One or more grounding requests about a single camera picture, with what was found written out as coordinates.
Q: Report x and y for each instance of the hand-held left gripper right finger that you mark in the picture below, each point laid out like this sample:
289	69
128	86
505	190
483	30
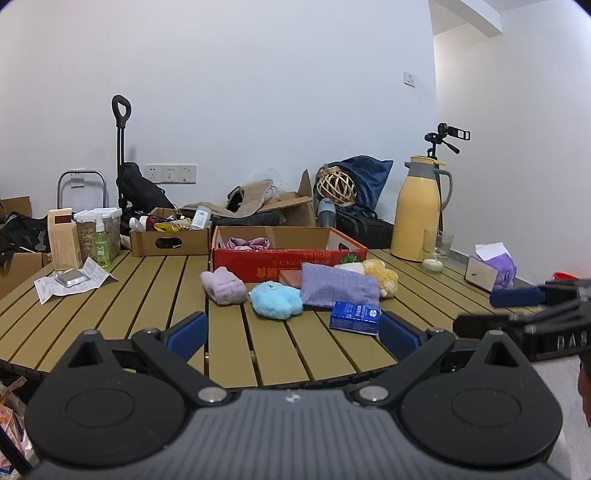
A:
398	336

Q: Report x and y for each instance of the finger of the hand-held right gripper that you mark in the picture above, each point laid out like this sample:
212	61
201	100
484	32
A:
475	325
517	297

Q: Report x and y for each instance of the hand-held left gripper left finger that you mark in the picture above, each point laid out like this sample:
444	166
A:
187	336

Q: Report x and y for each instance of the blue tissue packet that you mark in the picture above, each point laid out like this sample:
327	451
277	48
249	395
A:
355	317

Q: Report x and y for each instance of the yellow plush toy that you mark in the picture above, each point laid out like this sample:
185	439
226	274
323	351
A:
383	279

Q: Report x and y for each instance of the light purple fluffy sock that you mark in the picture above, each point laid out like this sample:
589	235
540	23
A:
224	287

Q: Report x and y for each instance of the purple towel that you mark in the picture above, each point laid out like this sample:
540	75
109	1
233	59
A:
337	288

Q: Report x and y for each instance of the light blue plush toy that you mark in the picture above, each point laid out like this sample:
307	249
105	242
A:
276	301

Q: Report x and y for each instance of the red cardboard box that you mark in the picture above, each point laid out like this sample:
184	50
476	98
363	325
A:
258	267

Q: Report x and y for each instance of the purple tissue box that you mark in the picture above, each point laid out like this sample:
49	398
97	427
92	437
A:
489	272

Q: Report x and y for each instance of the red plastic item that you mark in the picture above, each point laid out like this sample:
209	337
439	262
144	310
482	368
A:
564	276

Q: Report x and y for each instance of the glass cup with candle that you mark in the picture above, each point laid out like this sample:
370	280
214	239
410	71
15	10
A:
436	261

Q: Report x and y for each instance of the small brown cardboard box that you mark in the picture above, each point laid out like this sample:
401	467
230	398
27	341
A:
184	242

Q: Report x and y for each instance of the white paper leaflet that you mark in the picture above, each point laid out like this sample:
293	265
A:
99	277

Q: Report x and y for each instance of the black luggage bag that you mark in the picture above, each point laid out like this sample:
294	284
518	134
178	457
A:
364	230

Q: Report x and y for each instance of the yellow snack packet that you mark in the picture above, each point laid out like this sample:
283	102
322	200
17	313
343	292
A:
171	226

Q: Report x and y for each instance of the white grey bottle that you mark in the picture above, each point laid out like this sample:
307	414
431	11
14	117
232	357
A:
199	219

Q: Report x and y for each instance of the yellow thermos jug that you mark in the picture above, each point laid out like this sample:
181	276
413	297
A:
415	217

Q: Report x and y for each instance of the green spray bottle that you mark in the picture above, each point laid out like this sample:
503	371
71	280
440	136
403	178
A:
102	249

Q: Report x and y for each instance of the white bottle red cap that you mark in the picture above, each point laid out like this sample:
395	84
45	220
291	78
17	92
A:
137	224

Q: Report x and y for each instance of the silver blister pack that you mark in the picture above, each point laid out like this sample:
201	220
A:
71	278

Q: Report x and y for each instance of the blue water bottle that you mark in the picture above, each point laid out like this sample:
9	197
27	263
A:
326	212

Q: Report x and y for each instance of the clear plastic grain container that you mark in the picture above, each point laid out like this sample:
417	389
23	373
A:
85	233

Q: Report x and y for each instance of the beige cloth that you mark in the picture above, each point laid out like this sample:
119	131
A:
251	198

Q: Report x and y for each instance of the black trolley bag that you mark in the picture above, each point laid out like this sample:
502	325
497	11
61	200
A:
138	191

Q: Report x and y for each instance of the tan paper carton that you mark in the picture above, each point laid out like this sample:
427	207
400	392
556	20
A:
64	240

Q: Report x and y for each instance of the blue fabric bag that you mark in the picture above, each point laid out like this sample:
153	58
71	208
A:
369	180

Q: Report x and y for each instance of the rattan ball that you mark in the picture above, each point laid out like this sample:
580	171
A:
335	187

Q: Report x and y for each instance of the large open cardboard box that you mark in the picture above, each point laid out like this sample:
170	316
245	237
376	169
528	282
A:
291	210

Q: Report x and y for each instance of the black tripod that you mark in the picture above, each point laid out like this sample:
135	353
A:
436	138

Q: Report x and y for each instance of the black clothes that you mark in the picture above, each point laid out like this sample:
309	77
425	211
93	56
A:
21	235

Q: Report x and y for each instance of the colourful snack packets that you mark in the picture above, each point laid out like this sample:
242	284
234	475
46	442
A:
11	424

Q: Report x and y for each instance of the white wall socket panel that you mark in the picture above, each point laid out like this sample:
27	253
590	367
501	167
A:
170	173

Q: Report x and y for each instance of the small black camera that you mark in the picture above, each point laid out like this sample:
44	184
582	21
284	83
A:
455	134

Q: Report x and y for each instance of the metal folding stool frame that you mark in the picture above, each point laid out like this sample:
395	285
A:
81	173

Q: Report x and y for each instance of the white wall switch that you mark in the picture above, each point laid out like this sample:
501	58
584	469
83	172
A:
409	79

